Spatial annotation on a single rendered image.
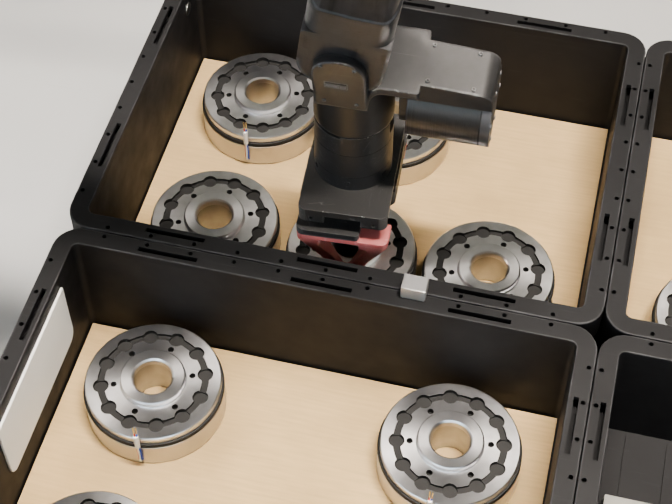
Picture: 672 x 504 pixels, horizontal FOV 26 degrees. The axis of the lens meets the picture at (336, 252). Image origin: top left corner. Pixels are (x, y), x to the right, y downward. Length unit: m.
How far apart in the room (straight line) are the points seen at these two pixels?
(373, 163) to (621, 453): 0.28
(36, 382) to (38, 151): 0.44
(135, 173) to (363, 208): 0.24
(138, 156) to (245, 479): 0.29
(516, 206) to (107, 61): 0.51
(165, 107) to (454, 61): 0.36
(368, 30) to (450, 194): 0.37
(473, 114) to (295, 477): 0.30
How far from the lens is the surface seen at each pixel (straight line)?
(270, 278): 1.05
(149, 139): 1.22
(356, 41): 0.90
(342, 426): 1.09
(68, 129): 1.47
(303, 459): 1.08
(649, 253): 1.21
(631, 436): 1.11
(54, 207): 1.41
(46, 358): 1.07
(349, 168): 1.03
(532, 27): 1.23
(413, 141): 1.22
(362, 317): 1.05
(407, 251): 1.15
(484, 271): 1.16
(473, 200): 1.22
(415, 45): 0.97
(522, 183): 1.24
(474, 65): 0.97
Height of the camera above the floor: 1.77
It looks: 53 degrees down
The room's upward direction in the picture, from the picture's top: straight up
